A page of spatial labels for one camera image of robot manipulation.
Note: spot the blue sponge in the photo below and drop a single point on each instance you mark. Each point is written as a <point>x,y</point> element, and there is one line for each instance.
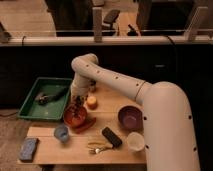
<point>28,149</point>

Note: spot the red bowl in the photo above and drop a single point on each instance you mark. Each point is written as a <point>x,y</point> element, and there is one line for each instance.
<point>74,117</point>

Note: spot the orange yellow cylinder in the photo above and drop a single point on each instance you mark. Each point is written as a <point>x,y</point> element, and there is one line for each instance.
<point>91,102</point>

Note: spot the white cup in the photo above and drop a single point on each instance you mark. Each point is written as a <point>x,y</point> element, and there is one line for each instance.
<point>135,142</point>

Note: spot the purple bowl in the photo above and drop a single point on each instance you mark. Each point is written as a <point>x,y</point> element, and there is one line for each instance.
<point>130,118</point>

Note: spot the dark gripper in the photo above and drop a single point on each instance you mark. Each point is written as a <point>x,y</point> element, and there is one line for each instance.
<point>79,100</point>

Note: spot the black office chair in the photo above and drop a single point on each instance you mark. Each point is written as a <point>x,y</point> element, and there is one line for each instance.
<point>111,17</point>

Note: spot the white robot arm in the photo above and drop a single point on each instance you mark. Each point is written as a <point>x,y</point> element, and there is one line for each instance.
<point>170,141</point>

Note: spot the white horizontal rail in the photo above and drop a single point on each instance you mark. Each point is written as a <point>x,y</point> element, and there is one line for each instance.
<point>105,41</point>

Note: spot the yellow utensil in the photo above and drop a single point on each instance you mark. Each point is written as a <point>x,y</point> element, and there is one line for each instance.
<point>98,144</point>

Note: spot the dark grape bunch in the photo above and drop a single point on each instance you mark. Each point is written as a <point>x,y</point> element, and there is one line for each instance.
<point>76,110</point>

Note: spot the dark brush in tray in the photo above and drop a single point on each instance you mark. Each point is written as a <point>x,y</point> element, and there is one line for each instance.
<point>43,98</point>

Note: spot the green plastic tray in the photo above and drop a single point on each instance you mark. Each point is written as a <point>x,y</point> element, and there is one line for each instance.
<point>51,111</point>

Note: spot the black remote block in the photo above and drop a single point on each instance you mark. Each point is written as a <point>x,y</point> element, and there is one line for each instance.
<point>111,137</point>

